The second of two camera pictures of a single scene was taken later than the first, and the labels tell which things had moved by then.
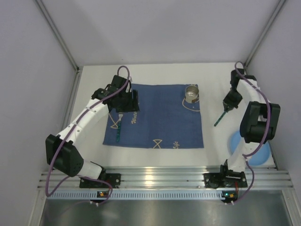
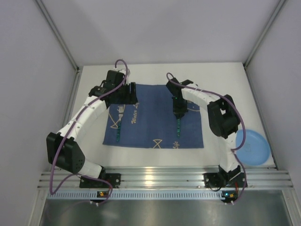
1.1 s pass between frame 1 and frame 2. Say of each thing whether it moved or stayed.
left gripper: moved
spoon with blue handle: moved
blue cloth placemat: stayed
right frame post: stayed
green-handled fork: stayed
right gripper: moved
